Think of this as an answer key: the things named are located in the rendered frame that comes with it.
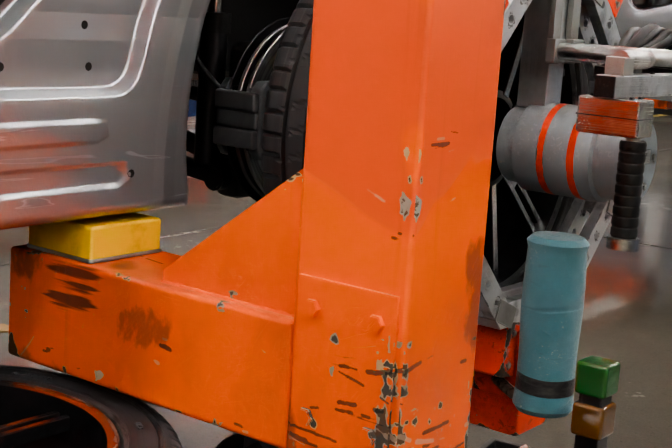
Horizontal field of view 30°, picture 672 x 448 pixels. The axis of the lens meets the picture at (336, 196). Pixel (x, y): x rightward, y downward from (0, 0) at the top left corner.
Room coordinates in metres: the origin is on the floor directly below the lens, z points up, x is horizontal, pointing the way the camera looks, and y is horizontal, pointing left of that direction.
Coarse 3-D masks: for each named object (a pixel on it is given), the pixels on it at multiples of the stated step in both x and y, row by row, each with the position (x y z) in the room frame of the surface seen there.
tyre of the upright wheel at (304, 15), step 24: (312, 0) 1.86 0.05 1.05; (288, 24) 1.86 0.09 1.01; (288, 48) 1.83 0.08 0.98; (288, 72) 1.81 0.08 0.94; (576, 72) 2.14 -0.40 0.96; (288, 96) 1.80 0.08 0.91; (264, 120) 1.82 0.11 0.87; (288, 120) 1.80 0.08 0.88; (264, 144) 1.82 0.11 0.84; (288, 144) 1.79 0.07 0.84; (264, 168) 1.82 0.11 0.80; (288, 168) 1.79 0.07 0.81
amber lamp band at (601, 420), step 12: (576, 408) 1.39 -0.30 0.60; (588, 408) 1.38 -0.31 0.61; (600, 408) 1.37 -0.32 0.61; (612, 408) 1.39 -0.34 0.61; (576, 420) 1.39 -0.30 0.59; (588, 420) 1.38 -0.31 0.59; (600, 420) 1.37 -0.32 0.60; (612, 420) 1.39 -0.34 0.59; (576, 432) 1.39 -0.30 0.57; (588, 432) 1.38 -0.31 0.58; (600, 432) 1.37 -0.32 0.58; (612, 432) 1.40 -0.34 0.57
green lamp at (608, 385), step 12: (588, 360) 1.39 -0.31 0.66; (600, 360) 1.40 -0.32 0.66; (612, 360) 1.40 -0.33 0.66; (576, 372) 1.39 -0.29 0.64; (588, 372) 1.38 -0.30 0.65; (600, 372) 1.37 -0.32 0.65; (612, 372) 1.38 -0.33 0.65; (576, 384) 1.39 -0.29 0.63; (588, 384) 1.38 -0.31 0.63; (600, 384) 1.37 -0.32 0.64; (612, 384) 1.38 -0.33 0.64; (600, 396) 1.37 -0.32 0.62
